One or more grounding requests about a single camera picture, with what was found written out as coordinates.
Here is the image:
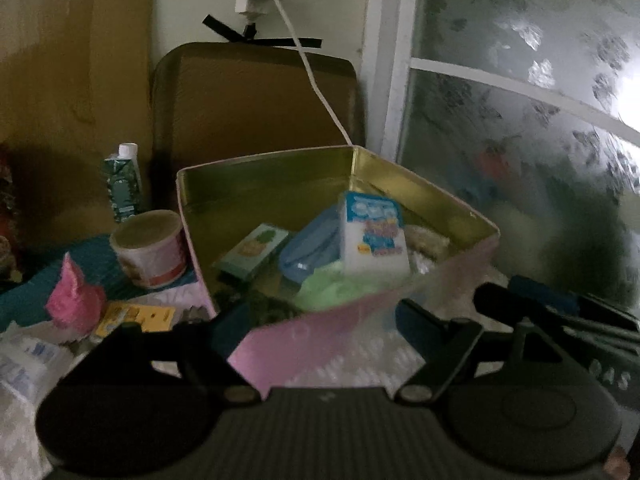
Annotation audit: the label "yellow card packet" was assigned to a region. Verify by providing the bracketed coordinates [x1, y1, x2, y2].
[93, 301, 176, 338]

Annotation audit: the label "small green pineapple box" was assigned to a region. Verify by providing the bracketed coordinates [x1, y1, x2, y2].
[216, 223, 290, 282]

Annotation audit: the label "light green soft cloth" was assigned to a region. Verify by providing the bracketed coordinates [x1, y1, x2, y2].
[293, 260, 392, 312]

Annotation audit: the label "pink knitted soft toy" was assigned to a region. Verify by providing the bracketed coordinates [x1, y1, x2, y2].
[46, 252, 106, 335]

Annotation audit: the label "blue soft pouch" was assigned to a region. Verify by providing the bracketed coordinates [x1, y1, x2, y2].
[278, 205, 341, 285]

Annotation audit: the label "white paper cup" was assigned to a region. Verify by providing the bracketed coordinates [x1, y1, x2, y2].
[110, 210, 186, 289]

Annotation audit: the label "pink tin box gold interior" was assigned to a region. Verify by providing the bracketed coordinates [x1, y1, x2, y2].
[176, 145, 500, 393]

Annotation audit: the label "teal knitted cloth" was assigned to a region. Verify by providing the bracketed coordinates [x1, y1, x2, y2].
[0, 231, 196, 334]

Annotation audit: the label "green drink carton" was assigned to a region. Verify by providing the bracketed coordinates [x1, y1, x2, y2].
[102, 143, 143, 223]

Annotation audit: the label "frosted floral glass door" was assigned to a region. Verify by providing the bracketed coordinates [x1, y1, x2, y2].
[360, 0, 639, 309]

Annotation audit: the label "large brown cardboard panel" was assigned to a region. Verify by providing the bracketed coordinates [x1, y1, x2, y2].
[1, 0, 152, 244]

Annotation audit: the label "white power cable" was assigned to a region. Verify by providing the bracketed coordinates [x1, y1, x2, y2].
[259, 0, 356, 148]

